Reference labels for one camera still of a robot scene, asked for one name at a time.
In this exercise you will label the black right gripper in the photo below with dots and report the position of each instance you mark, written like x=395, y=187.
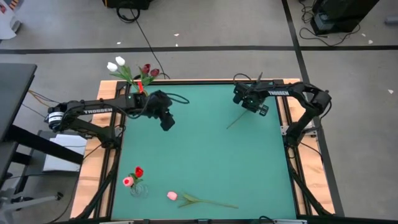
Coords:
x=248, y=95

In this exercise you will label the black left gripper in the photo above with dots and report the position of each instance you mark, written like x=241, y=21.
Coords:
x=157, y=104

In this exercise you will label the dark red artificial tulip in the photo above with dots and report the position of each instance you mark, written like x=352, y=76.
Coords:
x=154, y=72
x=146, y=68

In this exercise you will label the pink artificial tulip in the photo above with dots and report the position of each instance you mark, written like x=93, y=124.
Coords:
x=128, y=181
x=172, y=195

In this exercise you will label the white artificial tulip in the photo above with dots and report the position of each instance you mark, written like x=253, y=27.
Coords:
x=112, y=66
x=120, y=60

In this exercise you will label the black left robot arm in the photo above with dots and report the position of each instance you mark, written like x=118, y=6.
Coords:
x=93, y=110

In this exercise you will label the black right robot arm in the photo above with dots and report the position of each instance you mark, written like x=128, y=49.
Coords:
x=298, y=90

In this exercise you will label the clear glass vase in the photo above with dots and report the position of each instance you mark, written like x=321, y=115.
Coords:
x=140, y=191

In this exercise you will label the black equipment case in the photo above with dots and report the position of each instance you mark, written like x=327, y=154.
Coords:
x=339, y=15

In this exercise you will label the black floor equipment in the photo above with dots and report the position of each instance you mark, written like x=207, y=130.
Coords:
x=130, y=3

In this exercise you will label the black desk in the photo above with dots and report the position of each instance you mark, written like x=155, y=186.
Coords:
x=15, y=93

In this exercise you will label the grey chair base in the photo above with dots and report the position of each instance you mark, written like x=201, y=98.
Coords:
x=31, y=200

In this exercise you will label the small grey object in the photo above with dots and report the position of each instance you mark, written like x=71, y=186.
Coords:
x=391, y=20

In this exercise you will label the black aluminium table frame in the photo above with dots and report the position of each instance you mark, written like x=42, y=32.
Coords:
x=202, y=82

